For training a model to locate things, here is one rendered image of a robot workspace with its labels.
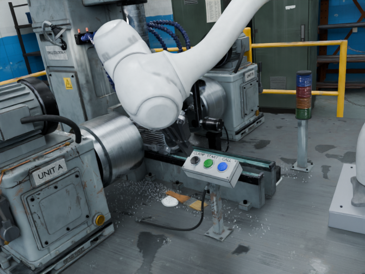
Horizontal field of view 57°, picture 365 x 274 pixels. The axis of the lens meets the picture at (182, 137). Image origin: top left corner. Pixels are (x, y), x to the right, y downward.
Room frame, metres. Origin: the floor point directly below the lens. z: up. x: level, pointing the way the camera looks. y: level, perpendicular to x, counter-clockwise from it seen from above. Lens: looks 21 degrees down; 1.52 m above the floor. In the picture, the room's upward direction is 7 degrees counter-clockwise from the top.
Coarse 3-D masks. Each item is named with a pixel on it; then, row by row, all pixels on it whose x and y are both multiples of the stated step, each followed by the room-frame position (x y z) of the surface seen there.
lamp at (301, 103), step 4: (296, 100) 1.29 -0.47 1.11; (300, 100) 1.27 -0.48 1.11; (304, 100) 1.26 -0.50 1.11; (308, 100) 1.26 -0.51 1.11; (296, 104) 1.29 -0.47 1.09; (300, 104) 1.27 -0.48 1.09; (304, 104) 1.26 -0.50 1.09; (308, 104) 1.26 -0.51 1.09; (300, 108) 1.27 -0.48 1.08; (304, 108) 1.26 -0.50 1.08
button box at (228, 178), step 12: (192, 156) 0.96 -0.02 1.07; (204, 156) 0.94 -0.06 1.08; (216, 156) 0.92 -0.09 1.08; (192, 168) 0.92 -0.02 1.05; (204, 168) 0.90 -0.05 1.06; (216, 168) 0.88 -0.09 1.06; (228, 168) 0.86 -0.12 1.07; (240, 168) 0.88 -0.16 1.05; (204, 180) 0.91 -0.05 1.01; (216, 180) 0.87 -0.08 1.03; (228, 180) 0.83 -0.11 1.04
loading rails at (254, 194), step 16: (144, 160) 1.39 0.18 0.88; (160, 160) 1.33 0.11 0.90; (176, 160) 1.27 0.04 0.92; (240, 160) 1.19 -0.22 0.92; (256, 160) 1.17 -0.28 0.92; (160, 176) 1.34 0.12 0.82; (176, 176) 1.28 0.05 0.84; (240, 176) 1.07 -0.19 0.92; (256, 176) 1.04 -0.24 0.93; (272, 176) 1.11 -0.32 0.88; (208, 192) 1.14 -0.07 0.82; (224, 192) 1.12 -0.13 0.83; (240, 192) 1.07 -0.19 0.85; (256, 192) 1.03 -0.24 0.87; (272, 192) 1.10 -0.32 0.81; (240, 208) 1.04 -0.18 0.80
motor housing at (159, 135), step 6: (180, 114) 1.39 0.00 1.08; (186, 120) 1.43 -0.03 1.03; (144, 132) 1.34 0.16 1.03; (150, 132) 1.33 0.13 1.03; (156, 132) 1.30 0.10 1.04; (144, 138) 1.34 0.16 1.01; (150, 138) 1.33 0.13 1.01; (156, 138) 1.30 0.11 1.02; (162, 138) 1.29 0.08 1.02; (144, 144) 1.36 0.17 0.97; (150, 144) 1.33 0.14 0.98; (162, 144) 1.29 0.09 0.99; (168, 144) 1.40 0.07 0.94; (174, 144) 1.39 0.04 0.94; (174, 150) 1.34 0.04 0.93
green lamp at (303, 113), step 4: (296, 108) 1.29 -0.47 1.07; (308, 108) 1.27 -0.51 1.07; (296, 112) 1.29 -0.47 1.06; (300, 112) 1.27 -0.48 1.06; (304, 112) 1.26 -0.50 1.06; (308, 112) 1.26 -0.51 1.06; (296, 116) 1.29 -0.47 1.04; (300, 116) 1.27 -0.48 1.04; (304, 116) 1.26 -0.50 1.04; (308, 116) 1.26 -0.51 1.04
